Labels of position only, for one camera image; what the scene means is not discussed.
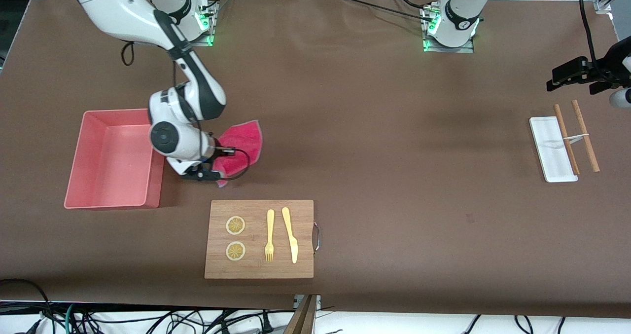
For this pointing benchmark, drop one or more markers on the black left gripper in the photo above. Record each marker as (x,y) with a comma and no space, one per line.
(599,72)

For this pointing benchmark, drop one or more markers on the wooden cutting board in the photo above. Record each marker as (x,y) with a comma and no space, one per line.
(256,210)

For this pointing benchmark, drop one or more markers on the yellow plastic knife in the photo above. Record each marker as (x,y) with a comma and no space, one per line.
(294,247)

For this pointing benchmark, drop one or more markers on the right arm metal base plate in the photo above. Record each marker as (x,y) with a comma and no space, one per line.
(204,41)

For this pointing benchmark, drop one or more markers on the wooden plank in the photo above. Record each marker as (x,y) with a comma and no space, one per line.
(303,319)

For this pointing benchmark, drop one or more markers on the red cloth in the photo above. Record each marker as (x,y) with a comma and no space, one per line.
(244,134)

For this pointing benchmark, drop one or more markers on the pink plastic bin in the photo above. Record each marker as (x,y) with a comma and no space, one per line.
(113,161)

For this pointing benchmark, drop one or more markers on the lemon slice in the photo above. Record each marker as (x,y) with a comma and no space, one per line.
(235,225)
(235,251)

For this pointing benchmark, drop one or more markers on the white rack with wooden rods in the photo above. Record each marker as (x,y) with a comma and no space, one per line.
(552,156)

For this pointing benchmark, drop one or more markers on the yellow plastic fork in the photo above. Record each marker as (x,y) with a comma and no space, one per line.
(270,220)

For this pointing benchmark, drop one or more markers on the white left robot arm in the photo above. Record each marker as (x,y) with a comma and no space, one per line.
(463,8)

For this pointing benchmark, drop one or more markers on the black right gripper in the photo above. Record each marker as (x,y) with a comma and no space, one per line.
(220,152)

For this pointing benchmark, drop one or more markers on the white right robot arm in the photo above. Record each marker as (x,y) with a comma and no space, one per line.
(123,8)

